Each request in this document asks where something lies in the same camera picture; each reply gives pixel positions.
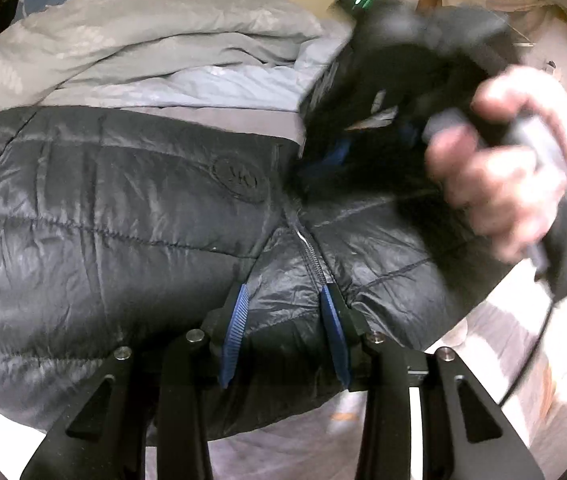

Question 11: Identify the black puffer down jacket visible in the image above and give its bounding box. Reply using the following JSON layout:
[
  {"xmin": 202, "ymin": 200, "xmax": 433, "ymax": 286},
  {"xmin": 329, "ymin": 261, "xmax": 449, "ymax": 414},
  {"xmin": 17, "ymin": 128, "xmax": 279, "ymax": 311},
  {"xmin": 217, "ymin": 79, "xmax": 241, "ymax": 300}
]
[{"xmin": 0, "ymin": 107, "xmax": 508, "ymax": 439}]

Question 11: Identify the person's right hand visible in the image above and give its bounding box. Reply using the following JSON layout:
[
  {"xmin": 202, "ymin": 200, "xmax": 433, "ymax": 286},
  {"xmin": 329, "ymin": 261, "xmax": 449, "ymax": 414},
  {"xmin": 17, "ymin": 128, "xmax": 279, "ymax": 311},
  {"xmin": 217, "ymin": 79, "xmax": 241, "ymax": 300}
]
[{"xmin": 425, "ymin": 66, "xmax": 567, "ymax": 263}]

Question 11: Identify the light blue grey duvet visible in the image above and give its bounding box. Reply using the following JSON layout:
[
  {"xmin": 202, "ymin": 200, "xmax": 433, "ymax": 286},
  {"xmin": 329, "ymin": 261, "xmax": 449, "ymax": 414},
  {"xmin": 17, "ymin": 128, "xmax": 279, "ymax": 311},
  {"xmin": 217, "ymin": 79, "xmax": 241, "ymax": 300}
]
[{"xmin": 0, "ymin": 0, "xmax": 355, "ymax": 118}]

